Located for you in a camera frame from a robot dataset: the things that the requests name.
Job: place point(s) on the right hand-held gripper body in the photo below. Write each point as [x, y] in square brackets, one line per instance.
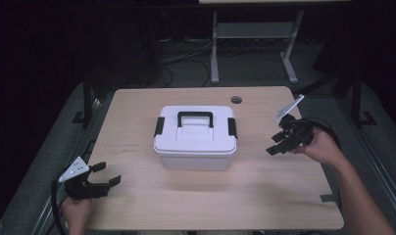
[299, 132]

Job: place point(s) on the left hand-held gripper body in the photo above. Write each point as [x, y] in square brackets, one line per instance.
[80, 186]

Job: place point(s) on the white plastic storage box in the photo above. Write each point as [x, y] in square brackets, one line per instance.
[196, 162]

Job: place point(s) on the person's left hand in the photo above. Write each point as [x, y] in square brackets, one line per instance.
[75, 212]

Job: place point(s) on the person's right hand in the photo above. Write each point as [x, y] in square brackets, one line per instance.
[323, 147]

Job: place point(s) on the black metal stand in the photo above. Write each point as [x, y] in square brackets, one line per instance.
[87, 98]
[356, 101]

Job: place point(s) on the grey tape strip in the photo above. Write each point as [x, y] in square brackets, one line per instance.
[328, 197]

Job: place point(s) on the metal floor rail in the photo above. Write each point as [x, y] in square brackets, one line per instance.
[72, 156]
[375, 169]

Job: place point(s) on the desk with grey metal frame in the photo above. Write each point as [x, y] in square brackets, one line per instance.
[255, 30]

